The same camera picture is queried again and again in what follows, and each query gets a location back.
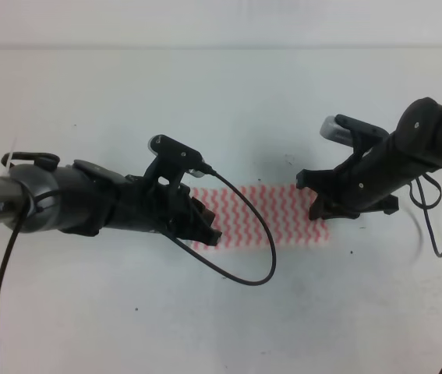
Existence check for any pink white wavy striped towel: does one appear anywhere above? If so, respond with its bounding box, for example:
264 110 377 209
192 184 330 251

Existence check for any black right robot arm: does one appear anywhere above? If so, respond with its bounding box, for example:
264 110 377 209
296 97 442 221

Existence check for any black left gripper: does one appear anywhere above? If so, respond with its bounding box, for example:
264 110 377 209
111 175 221 246

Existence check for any black left camera cable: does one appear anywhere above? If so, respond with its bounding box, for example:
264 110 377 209
0 163 278 374

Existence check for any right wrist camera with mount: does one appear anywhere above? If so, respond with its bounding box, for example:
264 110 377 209
320 115 389 157

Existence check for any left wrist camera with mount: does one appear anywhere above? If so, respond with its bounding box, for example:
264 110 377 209
145 134 213 183

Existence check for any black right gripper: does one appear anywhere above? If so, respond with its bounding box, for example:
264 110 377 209
296 143 412 221

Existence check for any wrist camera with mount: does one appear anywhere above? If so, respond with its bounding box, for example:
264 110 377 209
320 115 389 157
145 134 213 183

